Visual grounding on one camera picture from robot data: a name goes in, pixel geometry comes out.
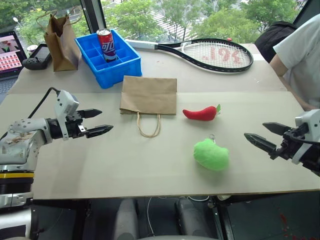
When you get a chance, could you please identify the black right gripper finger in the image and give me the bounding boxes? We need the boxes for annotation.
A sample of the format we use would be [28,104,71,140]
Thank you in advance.
[244,133,279,154]
[262,122,293,137]

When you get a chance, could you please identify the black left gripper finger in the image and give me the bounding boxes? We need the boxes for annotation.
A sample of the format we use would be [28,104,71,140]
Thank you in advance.
[79,108,103,120]
[84,124,114,140]

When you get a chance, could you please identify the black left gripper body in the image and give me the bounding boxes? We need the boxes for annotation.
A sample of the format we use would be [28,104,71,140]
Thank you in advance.
[65,111,88,140]

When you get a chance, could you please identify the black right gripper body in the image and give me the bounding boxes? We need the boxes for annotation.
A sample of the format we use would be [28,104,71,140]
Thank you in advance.
[268,124,309,161]

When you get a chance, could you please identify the flat brown paper bag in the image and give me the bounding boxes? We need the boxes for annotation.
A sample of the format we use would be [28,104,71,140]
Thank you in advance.
[119,75,178,138]

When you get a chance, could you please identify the green plush toy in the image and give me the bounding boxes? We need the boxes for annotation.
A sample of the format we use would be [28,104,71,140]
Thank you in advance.
[193,134,230,172]

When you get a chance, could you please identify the blue plastic divided crate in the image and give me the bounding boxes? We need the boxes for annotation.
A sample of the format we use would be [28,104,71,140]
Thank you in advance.
[74,29,143,90]

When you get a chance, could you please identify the red chili pepper plush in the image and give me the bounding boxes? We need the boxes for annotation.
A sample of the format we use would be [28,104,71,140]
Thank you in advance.
[182,103,222,122]

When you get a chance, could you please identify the red soda can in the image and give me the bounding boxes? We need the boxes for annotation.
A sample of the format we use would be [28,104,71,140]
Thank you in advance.
[96,28,118,63]

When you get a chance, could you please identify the person in white t-shirt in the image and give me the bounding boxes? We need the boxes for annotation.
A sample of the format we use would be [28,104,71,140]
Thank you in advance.
[268,13,320,112]

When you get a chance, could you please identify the black handheld game console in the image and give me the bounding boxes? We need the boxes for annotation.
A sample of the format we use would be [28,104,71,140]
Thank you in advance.
[22,43,53,71]

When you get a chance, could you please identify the black backpack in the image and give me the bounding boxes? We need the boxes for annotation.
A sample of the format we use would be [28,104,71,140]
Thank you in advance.
[254,21,298,64]

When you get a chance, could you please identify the open laptop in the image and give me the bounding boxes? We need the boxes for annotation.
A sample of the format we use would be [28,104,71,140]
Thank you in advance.
[0,30,28,98]

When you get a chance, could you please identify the grey robot leg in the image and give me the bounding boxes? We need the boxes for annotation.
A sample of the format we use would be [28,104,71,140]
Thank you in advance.
[113,198,140,240]
[174,198,213,237]

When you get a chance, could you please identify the black and white tennis racket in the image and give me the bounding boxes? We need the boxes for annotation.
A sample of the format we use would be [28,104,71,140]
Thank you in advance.
[124,37,254,75]

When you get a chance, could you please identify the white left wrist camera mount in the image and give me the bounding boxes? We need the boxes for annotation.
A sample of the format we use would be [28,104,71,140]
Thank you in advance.
[53,90,80,142]

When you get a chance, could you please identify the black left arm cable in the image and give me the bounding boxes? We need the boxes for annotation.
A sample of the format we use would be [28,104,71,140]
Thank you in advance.
[0,87,61,141]

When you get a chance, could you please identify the white cable under table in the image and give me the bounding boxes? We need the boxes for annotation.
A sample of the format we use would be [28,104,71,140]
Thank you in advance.
[146,196,157,236]

